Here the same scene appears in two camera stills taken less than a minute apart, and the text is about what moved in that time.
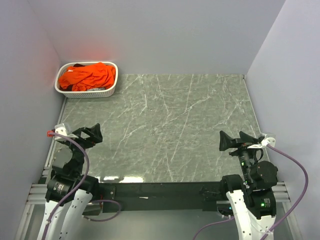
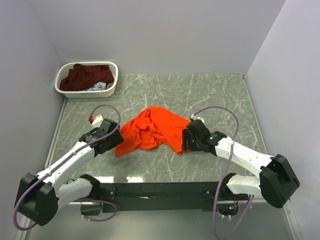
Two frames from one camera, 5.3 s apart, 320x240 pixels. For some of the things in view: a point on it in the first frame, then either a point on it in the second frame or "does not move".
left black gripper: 94,134 → 117,139
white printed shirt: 98,88 does not move
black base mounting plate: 159,196 does not move
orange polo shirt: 82,78 → 154,126
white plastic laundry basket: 104,93 does not move
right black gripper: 243,143 → 187,135
